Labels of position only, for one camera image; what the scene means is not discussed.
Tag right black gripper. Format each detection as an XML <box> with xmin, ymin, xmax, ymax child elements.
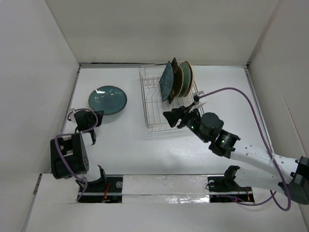
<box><xmin>163</xmin><ymin>102</ymin><xmax>209</xmax><ymax>143</ymax></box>

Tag dark teal round plate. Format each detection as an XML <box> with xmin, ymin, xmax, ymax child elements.
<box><xmin>88</xmin><ymin>86</ymin><xmax>127</xmax><ymax>115</ymax></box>

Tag dark teal oval plate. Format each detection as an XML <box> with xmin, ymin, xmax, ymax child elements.
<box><xmin>159</xmin><ymin>61</ymin><xmax>174</xmax><ymax>102</ymax></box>

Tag woven bamboo round plate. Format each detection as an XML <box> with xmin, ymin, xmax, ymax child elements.
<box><xmin>177</xmin><ymin>62</ymin><xmax>185</xmax><ymax>97</ymax></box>

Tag black square amber plate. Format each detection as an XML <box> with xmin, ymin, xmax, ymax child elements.
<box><xmin>168</xmin><ymin>58</ymin><xmax>182</xmax><ymax>104</ymax></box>

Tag light green flower plate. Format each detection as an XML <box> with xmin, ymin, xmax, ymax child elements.
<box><xmin>179</xmin><ymin>61</ymin><xmax>193</xmax><ymax>97</ymax></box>

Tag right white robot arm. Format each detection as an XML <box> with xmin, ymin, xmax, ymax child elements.
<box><xmin>163</xmin><ymin>106</ymin><xmax>309</xmax><ymax>205</ymax></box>

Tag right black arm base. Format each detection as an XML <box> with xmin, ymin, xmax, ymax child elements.
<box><xmin>205</xmin><ymin>176</ymin><xmax>254</xmax><ymax>203</ymax></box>

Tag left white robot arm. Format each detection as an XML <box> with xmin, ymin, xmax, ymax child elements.
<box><xmin>50</xmin><ymin>109</ymin><xmax>104</xmax><ymax>187</ymax></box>

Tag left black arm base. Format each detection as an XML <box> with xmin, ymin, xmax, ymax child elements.
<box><xmin>77</xmin><ymin>175</ymin><xmax>123</xmax><ymax>203</ymax></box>

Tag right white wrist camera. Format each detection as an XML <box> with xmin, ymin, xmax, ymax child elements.
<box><xmin>189</xmin><ymin>91</ymin><xmax>207</xmax><ymax>113</ymax></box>

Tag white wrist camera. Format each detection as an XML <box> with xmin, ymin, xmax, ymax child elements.
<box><xmin>189</xmin><ymin>91</ymin><xmax>207</xmax><ymax>113</ymax></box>
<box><xmin>67</xmin><ymin>109</ymin><xmax>75</xmax><ymax>121</ymax></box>

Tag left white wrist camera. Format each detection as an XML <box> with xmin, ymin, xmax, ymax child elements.
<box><xmin>67</xmin><ymin>109</ymin><xmax>75</xmax><ymax>121</ymax></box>

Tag silver wire dish rack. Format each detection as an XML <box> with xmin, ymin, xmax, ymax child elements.
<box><xmin>139</xmin><ymin>63</ymin><xmax>198</xmax><ymax>132</ymax></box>

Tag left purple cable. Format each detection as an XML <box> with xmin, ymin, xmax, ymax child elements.
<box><xmin>55</xmin><ymin>108</ymin><xmax>98</xmax><ymax>201</ymax></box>

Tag purple cable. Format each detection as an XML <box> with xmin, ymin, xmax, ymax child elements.
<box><xmin>199</xmin><ymin>87</ymin><xmax>292</xmax><ymax>211</ymax></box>
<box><xmin>55</xmin><ymin>108</ymin><xmax>98</xmax><ymax>201</ymax></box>

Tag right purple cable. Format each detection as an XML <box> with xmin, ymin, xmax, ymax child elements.
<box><xmin>199</xmin><ymin>87</ymin><xmax>292</xmax><ymax>211</ymax></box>

